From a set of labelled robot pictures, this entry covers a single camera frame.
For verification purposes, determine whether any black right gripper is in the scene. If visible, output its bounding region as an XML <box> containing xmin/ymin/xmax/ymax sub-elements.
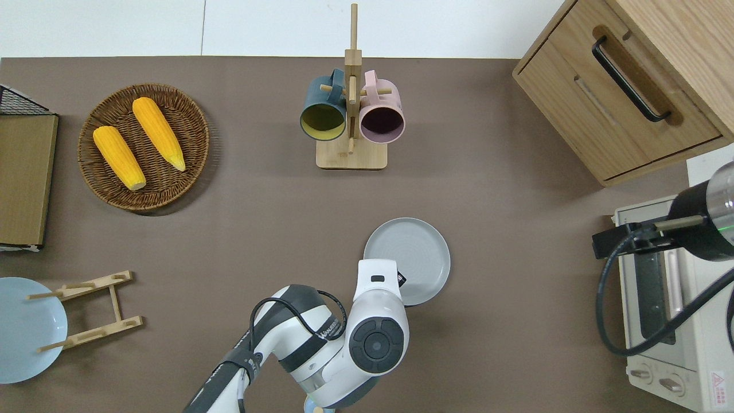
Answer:
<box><xmin>592</xmin><ymin>223</ymin><xmax>671</xmax><ymax>260</ymax></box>

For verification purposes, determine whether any gray plate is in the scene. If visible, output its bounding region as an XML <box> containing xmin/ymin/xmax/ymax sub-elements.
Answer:
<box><xmin>363</xmin><ymin>217</ymin><xmax>451</xmax><ymax>307</ymax></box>

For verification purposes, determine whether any light blue plate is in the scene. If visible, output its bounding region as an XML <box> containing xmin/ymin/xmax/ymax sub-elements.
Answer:
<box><xmin>0</xmin><ymin>277</ymin><xmax>68</xmax><ymax>384</ymax></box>

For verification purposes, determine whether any wooden mug rack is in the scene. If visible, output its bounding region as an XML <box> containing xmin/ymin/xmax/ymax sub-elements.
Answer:
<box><xmin>316</xmin><ymin>3</ymin><xmax>393</xmax><ymax>170</ymax></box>

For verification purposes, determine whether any white toaster oven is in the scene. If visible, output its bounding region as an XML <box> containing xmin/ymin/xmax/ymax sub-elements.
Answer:
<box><xmin>611</xmin><ymin>195</ymin><xmax>734</xmax><ymax>413</ymax></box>

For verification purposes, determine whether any wooden drawer cabinet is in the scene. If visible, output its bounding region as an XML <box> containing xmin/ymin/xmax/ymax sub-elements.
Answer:
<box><xmin>512</xmin><ymin>0</ymin><xmax>734</xmax><ymax>188</ymax></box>

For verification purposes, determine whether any pink mug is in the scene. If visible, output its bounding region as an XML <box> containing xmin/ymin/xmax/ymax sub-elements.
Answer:
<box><xmin>358</xmin><ymin>70</ymin><xmax>406</xmax><ymax>145</ymax></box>

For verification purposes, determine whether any dark blue mug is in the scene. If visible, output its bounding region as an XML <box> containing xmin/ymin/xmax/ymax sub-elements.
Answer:
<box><xmin>299</xmin><ymin>69</ymin><xmax>349</xmax><ymax>142</ymax></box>

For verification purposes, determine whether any brown wicker basket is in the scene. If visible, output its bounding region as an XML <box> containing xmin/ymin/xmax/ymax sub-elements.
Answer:
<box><xmin>77</xmin><ymin>83</ymin><xmax>210</xmax><ymax>212</ymax></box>

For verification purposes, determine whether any yellow corn cob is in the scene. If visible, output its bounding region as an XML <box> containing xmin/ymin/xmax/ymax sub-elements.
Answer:
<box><xmin>93</xmin><ymin>126</ymin><xmax>147</xmax><ymax>192</ymax></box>
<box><xmin>132</xmin><ymin>97</ymin><xmax>187</xmax><ymax>172</ymax></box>

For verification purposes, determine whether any wooden dish rack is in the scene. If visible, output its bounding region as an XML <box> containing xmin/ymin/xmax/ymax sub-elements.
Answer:
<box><xmin>25</xmin><ymin>271</ymin><xmax>144</xmax><ymax>353</ymax></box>

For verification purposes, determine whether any brown wooden board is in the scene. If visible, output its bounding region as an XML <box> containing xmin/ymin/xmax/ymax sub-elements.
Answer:
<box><xmin>0</xmin><ymin>114</ymin><xmax>59</xmax><ymax>248</ymax></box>

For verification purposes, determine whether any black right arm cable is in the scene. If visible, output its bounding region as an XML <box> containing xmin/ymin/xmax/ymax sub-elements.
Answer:
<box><xmin>595</xmin><ymin>232</ymin><xmax>734</xmax><ymax>357</ymax></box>

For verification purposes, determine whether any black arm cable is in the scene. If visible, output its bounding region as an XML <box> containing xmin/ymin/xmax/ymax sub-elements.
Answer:
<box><xmin>250</xmin><ymin>290</ymin><xmax>348</xmax><ymax>352</ymax></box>
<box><xmin>595</xmin><ymin>232</ymin><xmax>734</xmax><ymax>357</ymax></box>

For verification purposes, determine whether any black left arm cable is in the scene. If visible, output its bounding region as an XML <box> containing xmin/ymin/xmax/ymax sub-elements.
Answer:
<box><xmin>250</xmin><ymin>290</ymin><xmax>348</xmax><ymax>352</ymax></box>

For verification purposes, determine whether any black cabinet handle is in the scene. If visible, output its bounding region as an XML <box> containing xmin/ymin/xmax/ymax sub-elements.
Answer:
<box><xmin>592</xmin><ymin>36</ymin><xmax>671</xmax><ymax>123</ymax></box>

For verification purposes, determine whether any black wire basket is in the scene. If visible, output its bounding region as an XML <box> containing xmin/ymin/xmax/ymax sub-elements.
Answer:
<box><xmin>0</xmin><ymin>84</ymin><xmax>52</xmax><ymax>116</ymax></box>

